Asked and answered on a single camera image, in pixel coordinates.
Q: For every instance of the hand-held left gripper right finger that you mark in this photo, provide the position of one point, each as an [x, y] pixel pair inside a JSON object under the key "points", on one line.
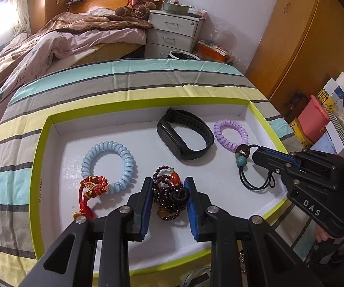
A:
{"points": [[191, 206]]}

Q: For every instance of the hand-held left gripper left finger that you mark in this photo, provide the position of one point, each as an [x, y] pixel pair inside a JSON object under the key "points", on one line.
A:
{"points": [[146, 206]]}

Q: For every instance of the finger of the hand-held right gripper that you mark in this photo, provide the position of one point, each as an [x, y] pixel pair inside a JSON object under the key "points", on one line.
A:
{"points": [[279, 152], [273, 164]]}

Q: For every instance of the black fitness band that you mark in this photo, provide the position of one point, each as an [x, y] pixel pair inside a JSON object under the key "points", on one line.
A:
{"points": [[167, 140]]}

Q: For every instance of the white tray with green rim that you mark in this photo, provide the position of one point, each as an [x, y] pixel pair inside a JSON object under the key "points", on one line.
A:
{"points": [[100, 137]]}

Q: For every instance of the person's right hand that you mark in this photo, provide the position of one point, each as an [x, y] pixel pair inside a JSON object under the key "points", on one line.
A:
{"points": [[321, 234]]}

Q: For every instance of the yellow printed bag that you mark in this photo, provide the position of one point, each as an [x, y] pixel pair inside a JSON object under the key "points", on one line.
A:
{"points": [[300, 131]]}

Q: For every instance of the pink plastic bin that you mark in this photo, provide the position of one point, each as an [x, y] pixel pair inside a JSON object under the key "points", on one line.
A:
{"points": [[313, 119]]}

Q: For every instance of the black and red tool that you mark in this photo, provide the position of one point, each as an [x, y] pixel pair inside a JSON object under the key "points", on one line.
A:
{"points": [[294, 101]]}

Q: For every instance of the white printed paper bag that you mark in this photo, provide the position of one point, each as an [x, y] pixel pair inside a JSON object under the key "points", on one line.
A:
{"points": [[334, 101]]}

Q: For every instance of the wide wooden wardrobe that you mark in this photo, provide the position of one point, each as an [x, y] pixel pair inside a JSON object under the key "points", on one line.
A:
{"points": [[303, 36]]}

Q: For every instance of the orange box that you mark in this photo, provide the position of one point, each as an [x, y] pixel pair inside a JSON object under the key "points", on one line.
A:
{"points": [[212, 52]]}

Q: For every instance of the striped bed sheet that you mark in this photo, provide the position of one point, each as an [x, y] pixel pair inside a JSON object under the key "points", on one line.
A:
{"points": [[130, 77]]}

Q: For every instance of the black round trash can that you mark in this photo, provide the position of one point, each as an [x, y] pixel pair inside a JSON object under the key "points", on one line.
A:
{"points": [[183, 55]]}

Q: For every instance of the white drawer cabinet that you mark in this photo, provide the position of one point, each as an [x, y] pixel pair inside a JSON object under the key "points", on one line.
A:
{"points": [[172, 27]]}

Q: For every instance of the green basin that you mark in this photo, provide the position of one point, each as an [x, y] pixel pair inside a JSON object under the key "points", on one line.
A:
{"points": [[175, 7]]}

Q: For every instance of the bed with pink quilt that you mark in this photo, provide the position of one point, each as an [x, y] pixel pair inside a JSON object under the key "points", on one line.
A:
{"points": [[70, 41]]}

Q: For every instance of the brown teddy bear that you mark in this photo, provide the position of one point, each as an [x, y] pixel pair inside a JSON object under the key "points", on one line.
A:
{"points": [[139, 9]]}

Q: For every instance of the wooden headboard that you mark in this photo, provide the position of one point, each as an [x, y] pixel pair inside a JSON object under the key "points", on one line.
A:
{"points": [[106, 0]]}

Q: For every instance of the floral curtain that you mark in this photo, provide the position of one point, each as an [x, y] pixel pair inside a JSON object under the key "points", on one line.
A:
{"points": [[22, 15]]}

